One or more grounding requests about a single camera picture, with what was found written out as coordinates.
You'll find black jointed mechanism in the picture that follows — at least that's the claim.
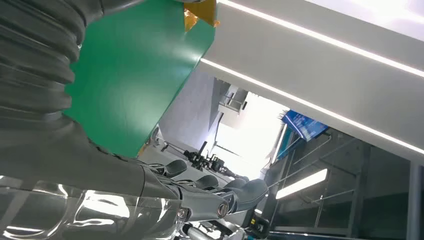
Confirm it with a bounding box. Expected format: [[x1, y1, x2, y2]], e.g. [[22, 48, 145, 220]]
[[183, 141, 249, 181]]

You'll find yellow tape-wrapped cardboard box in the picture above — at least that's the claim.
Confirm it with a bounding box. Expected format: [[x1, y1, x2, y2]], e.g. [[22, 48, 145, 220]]
[[183, 0, 220, 32]]

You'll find dark metal rack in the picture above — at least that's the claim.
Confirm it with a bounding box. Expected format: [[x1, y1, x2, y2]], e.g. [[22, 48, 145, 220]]
[[264, 127, 412, 238]]

